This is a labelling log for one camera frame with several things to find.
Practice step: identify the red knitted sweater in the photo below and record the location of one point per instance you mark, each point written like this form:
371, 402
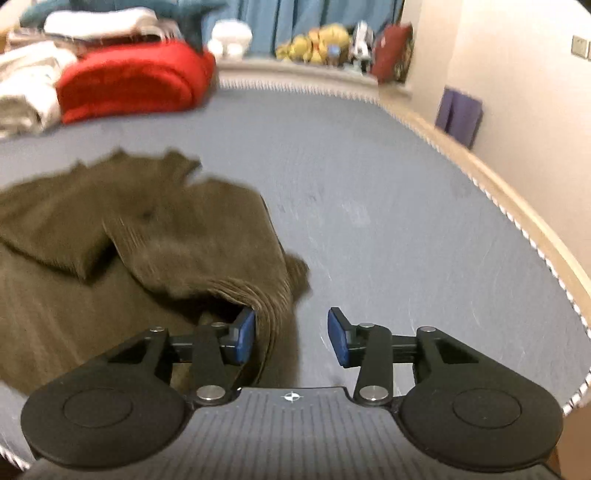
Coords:
134, 78

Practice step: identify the black and white plush toy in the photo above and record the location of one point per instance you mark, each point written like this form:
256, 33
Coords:
362, 41

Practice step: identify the cream folded clothes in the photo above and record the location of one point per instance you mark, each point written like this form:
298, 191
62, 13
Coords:
27, 83

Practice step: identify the teal shark plush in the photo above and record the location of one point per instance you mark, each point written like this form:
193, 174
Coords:
189, 14

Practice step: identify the purple mat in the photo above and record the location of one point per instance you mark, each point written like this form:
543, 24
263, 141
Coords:
459, 115

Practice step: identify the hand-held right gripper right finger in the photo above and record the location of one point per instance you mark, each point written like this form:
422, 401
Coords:
336, 339

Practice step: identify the wall switch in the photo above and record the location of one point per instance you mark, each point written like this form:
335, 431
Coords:
581, 46

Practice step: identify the bed with grey sheet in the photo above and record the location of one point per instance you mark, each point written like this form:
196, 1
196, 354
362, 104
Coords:
369, 184

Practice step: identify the red patterned cushion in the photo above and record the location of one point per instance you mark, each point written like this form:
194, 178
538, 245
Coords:
392, 53

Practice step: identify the blue curtain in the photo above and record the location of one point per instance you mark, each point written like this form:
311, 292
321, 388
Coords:
295, 16

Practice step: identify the yellow bear plush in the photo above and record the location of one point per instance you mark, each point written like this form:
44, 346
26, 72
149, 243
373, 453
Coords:
318, 44

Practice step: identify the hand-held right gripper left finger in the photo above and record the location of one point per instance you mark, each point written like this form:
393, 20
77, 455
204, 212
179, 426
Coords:
244, 333

